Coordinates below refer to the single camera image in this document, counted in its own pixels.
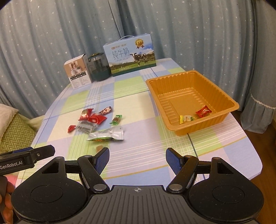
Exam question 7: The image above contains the small red candy packet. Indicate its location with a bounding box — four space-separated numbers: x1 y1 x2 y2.
67 125 76 133

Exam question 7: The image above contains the yellow candy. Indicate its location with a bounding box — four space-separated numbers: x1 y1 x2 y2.
180 115 195 124

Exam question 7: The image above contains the red santa snack packet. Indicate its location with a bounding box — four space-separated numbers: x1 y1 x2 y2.
78 108 93 121

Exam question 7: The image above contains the checkered tablecloth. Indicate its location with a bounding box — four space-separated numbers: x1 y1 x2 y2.
15 57 263 190

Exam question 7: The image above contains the orange plastic tray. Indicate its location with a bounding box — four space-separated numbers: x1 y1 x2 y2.
146 70 239 136

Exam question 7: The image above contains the blue star curtain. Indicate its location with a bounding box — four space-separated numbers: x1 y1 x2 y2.
1 1 275 134

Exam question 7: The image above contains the white sachet stack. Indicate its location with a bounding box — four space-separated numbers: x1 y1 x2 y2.
75 120 98 134

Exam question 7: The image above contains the person's left hand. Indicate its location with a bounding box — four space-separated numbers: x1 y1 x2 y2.
1 176 15 223

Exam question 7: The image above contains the white product box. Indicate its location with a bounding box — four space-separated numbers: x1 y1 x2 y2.
64 54 92 90

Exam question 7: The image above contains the dark glass jar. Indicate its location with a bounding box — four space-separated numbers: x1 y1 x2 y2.
88 52 111 82

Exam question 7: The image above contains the clear brown candy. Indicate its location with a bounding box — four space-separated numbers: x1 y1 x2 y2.
96 145 105 153

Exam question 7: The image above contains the red pouch snack packet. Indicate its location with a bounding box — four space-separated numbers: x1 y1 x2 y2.
88 113 107 125

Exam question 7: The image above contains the silver green snack bag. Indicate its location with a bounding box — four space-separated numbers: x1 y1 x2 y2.
87 126 124 141

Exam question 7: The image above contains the green wrapped candy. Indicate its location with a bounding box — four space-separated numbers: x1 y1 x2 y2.
110 115 122 125

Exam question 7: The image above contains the brown red candy wrapper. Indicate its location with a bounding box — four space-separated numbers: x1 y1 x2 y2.
99 106 112 115

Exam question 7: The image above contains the green zigzag cushion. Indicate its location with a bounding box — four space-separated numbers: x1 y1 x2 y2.
1 114 36 154

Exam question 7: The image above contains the beige sofa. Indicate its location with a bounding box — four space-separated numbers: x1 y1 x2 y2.
1 104 45 139

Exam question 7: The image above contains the red cartoon candy packet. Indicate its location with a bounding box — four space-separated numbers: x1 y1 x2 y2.
196 105 212 118

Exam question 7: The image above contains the blue milk carton box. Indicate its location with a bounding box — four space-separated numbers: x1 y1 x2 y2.
103 34 156 76

